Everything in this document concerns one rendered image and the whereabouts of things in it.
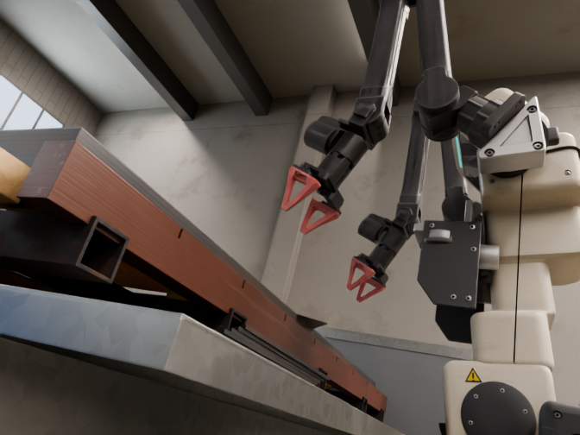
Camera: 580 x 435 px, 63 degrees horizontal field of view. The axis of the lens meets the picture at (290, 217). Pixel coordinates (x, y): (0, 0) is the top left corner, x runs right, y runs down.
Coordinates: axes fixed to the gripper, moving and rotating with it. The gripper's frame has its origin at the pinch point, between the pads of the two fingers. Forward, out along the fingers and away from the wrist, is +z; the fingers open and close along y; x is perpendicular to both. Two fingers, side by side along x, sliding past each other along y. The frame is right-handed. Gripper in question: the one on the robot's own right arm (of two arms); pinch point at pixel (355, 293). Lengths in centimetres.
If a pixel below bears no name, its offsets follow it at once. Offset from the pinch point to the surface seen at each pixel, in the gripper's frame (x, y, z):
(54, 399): 22, 86, 31
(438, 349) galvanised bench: 10, -71, -9
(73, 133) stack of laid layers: 3, 89, 14
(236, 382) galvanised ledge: 35, 87, 20
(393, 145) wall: -232, -362, -227
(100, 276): 14, 83, 23
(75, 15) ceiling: -644, -167, -124
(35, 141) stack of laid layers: -1, 89, 17
